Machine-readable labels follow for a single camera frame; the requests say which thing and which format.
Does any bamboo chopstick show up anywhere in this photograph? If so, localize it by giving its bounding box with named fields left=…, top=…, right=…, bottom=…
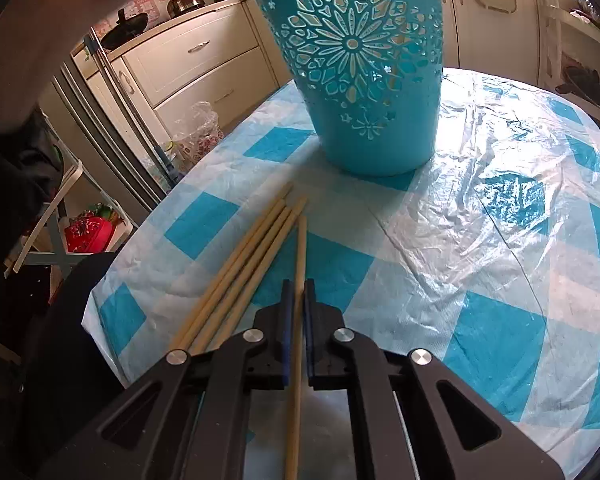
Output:
left=284, top=214, right=308, bottom=480
left=168, top=182, right=292, bottom=350
left=207, top=195, right=309, bottom=350
left=169, top=198, right=285, bottom=350
left=188, top=202, right=291, bottom=354

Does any blue white checkered tablecloth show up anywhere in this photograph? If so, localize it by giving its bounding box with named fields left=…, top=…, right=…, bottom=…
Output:
left=82, top=70, right=600, bottom=479

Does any red bag on shelf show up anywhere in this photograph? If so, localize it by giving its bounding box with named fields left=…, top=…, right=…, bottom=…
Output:
left=65, top=203, right=121, bottom=254

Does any white wooden shelf left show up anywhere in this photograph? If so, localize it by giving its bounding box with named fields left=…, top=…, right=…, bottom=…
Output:
left=2, top=123, right=134, bottom=279

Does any clear plastic trash bag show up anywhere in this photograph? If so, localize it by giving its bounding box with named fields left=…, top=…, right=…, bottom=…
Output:
left=171, top=101, right=224, bottom=172

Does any white drawer cabinet left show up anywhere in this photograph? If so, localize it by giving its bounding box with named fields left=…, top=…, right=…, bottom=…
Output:
left=73, top=0, right=291, bottom=157

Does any teal perforated plastic basket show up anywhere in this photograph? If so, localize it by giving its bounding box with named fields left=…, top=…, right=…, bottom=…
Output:
left=257, top=0, right=443, bottom=177

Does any black wok on stove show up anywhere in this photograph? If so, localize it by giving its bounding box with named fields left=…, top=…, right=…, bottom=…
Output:
left=100, top=9, right=148, bottom=51

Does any white shelf rack right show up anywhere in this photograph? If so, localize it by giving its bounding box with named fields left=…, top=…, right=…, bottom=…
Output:
left=538, top=0, right=600, bottom=125

